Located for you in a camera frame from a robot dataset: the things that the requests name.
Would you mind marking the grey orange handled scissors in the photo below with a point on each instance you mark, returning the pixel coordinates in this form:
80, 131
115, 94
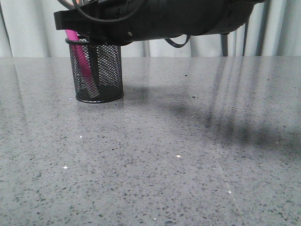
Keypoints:
92, 50

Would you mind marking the black mesh pen cup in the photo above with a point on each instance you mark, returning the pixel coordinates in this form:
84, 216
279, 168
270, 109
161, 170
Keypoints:
110, 86

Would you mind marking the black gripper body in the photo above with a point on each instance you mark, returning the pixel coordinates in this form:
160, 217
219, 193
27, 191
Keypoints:
104, 21

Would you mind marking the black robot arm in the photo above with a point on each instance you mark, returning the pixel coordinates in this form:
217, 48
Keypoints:
166, 19

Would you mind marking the grey curtain backdrop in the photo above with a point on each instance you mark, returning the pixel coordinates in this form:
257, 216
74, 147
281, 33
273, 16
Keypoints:
27, 29

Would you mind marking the pink marker pen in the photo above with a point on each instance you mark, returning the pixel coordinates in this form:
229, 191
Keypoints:
83, 63

